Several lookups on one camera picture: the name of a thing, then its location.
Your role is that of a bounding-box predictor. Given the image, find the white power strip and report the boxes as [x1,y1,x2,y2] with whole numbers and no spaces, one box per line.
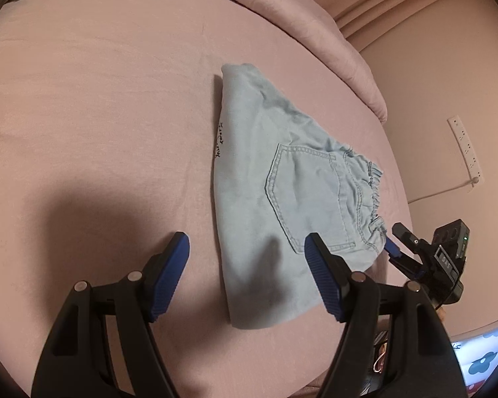
[447,115,485,188]

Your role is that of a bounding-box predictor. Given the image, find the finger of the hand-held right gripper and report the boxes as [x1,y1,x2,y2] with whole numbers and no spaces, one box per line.
[392,223,431,258]
[383,236,426,281]

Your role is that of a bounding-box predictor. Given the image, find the pink duvet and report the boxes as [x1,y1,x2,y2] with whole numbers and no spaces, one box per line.
[120,0,389,124]

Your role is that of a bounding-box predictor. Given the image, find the floral printed cloth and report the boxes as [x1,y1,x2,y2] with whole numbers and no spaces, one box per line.
[450,325,498,398]

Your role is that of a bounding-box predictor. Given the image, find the white cable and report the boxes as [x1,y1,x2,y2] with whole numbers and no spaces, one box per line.
[407,177,480,205]

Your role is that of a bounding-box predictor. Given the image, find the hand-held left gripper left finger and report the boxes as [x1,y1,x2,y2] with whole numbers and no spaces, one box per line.
[31,231,191,398]

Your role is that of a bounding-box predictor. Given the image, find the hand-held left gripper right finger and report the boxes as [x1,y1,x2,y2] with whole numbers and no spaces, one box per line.
[305,232,469,398]

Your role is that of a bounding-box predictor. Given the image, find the light blue strawberry pants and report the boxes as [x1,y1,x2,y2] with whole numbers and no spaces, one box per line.
[211,63,387,331]

